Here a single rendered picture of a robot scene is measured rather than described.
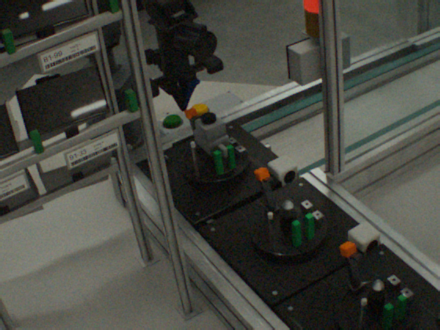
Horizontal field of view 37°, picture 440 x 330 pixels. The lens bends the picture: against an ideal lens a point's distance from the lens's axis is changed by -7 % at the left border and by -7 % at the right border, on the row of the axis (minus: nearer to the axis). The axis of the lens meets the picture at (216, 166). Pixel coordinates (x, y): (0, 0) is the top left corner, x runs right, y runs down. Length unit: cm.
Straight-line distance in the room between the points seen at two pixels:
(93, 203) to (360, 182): 59
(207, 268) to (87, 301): 27
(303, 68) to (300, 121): 40
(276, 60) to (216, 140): 245
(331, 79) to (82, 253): 62
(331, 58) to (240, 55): 262
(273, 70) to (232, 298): 260
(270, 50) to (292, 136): 231
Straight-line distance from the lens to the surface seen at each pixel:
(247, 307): 115
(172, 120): 157
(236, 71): 369
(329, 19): 120
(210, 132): 133
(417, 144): 154
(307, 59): 124
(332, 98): 128
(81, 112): 101
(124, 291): 135
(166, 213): 110
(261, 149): 145
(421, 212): 146
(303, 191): 134
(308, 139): 156
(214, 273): 121
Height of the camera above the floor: 183
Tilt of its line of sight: 37 degrees down
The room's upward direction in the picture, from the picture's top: 8 degrees counter-clockwise
